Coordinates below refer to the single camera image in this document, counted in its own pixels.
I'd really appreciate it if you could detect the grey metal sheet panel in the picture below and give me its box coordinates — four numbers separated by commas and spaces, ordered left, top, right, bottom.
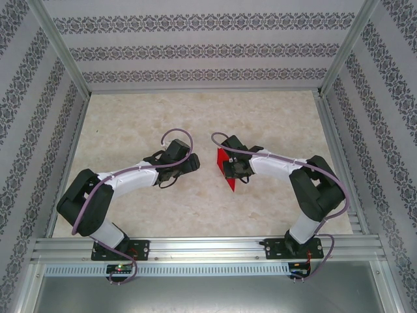
12, 260, 405, 313

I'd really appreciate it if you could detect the thin black left gripper cable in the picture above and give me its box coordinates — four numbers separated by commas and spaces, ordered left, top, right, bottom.
158, 177, 179, 190

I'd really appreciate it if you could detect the aluminium frame crossbar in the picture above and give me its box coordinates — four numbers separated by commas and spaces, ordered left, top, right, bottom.
87, 87, 322, 95

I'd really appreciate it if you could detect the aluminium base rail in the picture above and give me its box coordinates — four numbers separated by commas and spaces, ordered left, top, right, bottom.
31, 236, 388, 263

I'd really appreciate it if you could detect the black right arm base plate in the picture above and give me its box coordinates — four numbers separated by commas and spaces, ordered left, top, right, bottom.
265, 237, 323, 261

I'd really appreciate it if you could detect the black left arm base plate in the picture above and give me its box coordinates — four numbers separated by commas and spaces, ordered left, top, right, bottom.
91, 239, 151, 261

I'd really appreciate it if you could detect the slotted grey cable duct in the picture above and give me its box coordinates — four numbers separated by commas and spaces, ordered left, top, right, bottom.
44, 263, 291, 277

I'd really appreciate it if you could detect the aluminium side rail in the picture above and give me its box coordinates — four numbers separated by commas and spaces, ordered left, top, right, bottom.
314, 93, 371, 235
45, 94, 91, 237

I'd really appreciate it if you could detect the aluminium frame post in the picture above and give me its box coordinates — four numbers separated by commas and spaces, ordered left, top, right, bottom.
317, 0, 382, 97
31, 0, 91, 97

